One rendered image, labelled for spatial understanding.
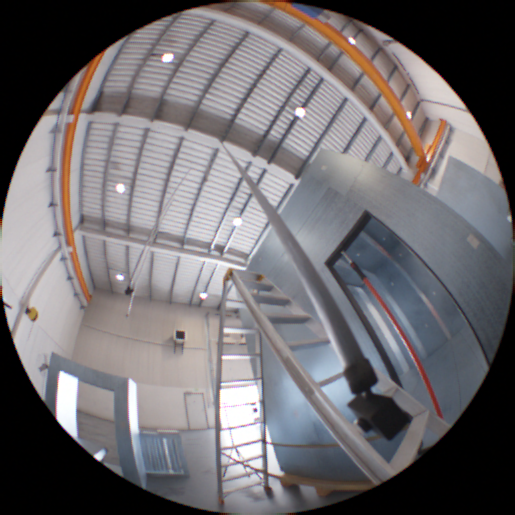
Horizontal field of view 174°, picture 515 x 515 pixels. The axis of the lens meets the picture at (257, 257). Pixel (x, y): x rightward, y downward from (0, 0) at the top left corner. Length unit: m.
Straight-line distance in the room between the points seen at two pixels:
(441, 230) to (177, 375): 10.62
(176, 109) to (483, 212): 9.25
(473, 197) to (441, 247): 4.07
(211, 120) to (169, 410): 12.82
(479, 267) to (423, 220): 0.48
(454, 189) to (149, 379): 13.64
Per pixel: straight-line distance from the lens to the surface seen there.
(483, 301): 1.19
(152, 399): 10.16
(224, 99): 7.01
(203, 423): 10.37
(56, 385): 2.75
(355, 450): 0.65
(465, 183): 5.29
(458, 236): 1.22
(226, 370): 11.03
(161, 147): 7.07
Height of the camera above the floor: 1.26
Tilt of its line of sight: 47 degrees up
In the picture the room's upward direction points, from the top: 19 degrees counter-clockwise
